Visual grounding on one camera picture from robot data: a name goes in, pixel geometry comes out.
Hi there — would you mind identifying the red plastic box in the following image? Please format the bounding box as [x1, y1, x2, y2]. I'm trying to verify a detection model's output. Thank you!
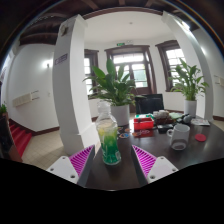
[133, 116, 155, 132]

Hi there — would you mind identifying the green book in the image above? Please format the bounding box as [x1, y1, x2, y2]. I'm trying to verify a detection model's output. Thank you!
[168, 112, 184, 121]

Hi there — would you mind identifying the leafy plant in white pot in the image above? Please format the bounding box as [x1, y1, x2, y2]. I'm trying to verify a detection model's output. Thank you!
[168, 58, 210, 118]
[83, 59, 143, 127]

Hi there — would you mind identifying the tray of small cups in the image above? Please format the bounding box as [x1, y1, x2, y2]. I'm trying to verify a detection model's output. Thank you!
[152, 109, 174, 126]

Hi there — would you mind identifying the clear bottle with green label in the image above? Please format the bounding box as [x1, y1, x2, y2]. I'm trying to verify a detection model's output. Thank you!
[95, 99, 122, 166]

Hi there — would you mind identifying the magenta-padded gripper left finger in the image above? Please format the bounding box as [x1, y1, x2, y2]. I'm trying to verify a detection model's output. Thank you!
[46, 145, 96, 186]

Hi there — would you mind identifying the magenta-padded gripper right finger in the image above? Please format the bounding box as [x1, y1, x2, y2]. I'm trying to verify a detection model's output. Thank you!
[130, 144, 179, 186]

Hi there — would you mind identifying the green box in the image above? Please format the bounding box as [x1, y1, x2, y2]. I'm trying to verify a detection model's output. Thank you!
[134, 113, 154, 120]

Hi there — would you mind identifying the dark wooden stair post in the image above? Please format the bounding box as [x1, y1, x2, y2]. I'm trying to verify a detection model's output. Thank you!
[0, 113, 23, 163]

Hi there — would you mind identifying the dark framed window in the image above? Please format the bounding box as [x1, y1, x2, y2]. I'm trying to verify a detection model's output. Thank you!
[155, 39, 188, 93]
[83, 49, 100, 98]

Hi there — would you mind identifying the black flat device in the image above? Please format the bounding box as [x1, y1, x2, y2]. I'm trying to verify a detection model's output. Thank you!
[156, 123, 174, 134]

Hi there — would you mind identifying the flat round red coaster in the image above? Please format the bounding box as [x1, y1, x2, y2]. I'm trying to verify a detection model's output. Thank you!
[194, 133, 208, 143]

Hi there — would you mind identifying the white wall heater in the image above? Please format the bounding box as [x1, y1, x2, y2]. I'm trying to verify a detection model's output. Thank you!
[213, 74, 224, 88]
[12, 89, 41, 108]

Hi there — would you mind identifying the black chair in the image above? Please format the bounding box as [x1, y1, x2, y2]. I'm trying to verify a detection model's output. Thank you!
[134, 93, 165, 115]

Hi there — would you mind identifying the small green plant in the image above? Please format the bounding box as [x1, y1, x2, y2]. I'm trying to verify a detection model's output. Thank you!
[0, 103, 8, 116]

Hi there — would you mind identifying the wall lamp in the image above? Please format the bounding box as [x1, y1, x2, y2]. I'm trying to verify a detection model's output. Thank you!
[42, 59, 54, 69]

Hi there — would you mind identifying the dark wooden glazed door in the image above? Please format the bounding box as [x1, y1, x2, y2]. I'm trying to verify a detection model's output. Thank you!
[104, 45, 158, 96]

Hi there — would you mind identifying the red carpeted staircase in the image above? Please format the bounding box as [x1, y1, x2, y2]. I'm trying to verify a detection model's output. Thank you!
[8, 119, 33, 158]

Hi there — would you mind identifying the white mug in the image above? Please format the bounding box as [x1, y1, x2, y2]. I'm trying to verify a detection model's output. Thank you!
[166, 123, 191, 152]

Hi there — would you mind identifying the magazine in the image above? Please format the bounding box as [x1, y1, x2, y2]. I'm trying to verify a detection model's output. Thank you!
[190, 117, 212, 127]

